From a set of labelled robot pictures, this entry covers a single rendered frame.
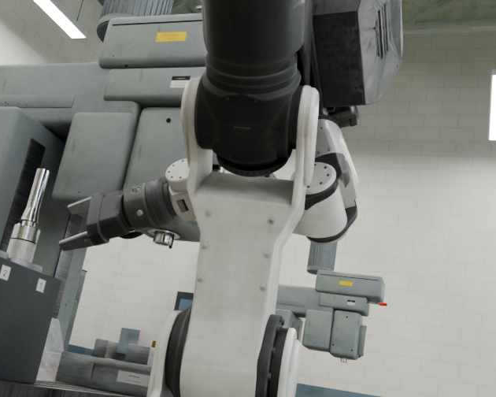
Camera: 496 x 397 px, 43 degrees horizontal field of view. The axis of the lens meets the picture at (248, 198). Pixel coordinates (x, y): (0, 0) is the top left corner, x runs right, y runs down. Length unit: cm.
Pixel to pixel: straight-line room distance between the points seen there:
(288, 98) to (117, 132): 93
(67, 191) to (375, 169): 716
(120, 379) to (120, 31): 92
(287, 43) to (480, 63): 846
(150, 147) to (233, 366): 88
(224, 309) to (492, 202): 759
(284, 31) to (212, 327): 40
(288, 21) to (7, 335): 69
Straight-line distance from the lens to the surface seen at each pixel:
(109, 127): 170
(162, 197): 117
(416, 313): 804
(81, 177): 168
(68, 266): 194
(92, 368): 154
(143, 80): 172
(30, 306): 117
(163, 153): 161
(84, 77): 184
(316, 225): 105
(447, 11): 915
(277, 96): 79
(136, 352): 149
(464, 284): 809
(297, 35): 80
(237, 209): 86
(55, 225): 188
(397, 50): 114
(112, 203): 123
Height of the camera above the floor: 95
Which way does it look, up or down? 17 degrees up
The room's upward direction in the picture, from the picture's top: 10 degrees clockwise
